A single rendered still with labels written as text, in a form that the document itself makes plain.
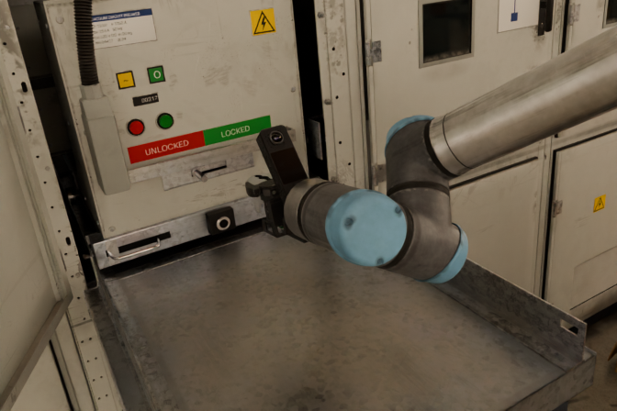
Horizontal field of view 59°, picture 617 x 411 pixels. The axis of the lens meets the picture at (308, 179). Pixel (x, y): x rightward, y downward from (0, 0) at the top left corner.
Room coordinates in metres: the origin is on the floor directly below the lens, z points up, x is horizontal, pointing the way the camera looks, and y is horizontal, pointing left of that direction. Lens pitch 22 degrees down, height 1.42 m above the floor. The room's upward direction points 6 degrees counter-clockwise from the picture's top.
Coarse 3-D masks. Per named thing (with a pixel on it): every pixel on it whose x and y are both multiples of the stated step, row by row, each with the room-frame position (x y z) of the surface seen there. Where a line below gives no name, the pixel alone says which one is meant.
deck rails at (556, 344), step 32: (448, 288) 0.83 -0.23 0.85; (480, 288) 0.79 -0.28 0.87; (512, 288) 0.73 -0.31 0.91; (128, 320) 0.83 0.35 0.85; (512, 320) 0.73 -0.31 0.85; (544, 320) 0.68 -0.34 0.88; (576, 320) 0.63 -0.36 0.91; (128, 352) 0.74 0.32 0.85; (544, 352) 0.65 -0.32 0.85; (576, 352) 0.63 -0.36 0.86; (160, 384) 0.66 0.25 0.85
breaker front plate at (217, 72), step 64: (128, 0) 1.09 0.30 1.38; (192, 0) 1.15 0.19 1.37; (256, 0) 1.21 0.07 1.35; (64, 64) 1.02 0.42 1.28; (128, 64) 1.08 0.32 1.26; (192, 64) 1.13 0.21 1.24; (256, 64) 1.20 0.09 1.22; (192, 128) 1.12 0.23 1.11; (128, 192) 1.05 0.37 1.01; (192, 192) 1.11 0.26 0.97
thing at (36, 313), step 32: (0, 64) 0.93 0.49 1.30; (0, 96) 0.94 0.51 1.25; (0, 128) 0.92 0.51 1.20; (0, 160) 0.89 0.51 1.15; (32, 160) 0.94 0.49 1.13; (0, 192) 0.86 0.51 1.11; (32, 192) 0.94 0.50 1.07; (0, 224) 0.83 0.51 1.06; (32, 224) 0.93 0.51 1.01; (0, 256) 0.80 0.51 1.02; (32, 256) 0.89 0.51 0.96; (0, 288) 0.77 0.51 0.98; (32, 288) 0.86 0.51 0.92; (0, 320) 0.74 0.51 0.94; (32, 320) 0.83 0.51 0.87; (0, 352) 0.71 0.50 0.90; (32, 352) 0.78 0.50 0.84; (0, 384) 0.69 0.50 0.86
